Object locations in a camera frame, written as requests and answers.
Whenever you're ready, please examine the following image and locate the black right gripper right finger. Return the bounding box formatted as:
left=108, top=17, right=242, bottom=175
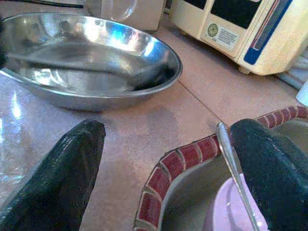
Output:
left=230, top=119, right=308, bottom=231

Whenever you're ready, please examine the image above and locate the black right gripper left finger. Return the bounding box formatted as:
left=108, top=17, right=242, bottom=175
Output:
left=0, top=119, right=106, bottom=231

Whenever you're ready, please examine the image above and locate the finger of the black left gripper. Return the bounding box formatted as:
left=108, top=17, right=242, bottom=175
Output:
left=0, top=16, right=12, bottom=69

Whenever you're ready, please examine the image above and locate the steel fork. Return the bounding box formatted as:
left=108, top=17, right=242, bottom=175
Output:
left=216, top=122, right=260, bottom=231

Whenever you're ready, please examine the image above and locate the purple plastic bowl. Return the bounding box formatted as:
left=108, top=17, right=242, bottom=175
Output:
left=203, top=173, right=269, bottom=231

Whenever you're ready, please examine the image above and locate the clear bubble wrap sheet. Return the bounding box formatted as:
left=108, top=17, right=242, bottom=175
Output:
left=0, top=74, right=34, bottom=207

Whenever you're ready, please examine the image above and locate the white bottle green cap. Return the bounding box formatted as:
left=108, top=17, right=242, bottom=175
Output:
left=295, top=80, right=308, bottom=108

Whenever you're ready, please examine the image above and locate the wide steel plate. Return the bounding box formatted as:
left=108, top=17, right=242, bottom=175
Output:
left=0, top=13, right=182, bottom=113

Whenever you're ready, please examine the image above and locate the white blender clear base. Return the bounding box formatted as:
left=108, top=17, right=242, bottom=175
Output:
left=85, top=0, right=167, bottom=31

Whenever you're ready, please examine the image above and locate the cream water ionizer appliance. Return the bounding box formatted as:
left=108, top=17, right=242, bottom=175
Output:
left=169, top=0, right=308, bottom=76

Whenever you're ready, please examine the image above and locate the black appliance power cord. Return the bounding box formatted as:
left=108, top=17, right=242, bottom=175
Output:
left=14, top=0, right=85, bottom=9

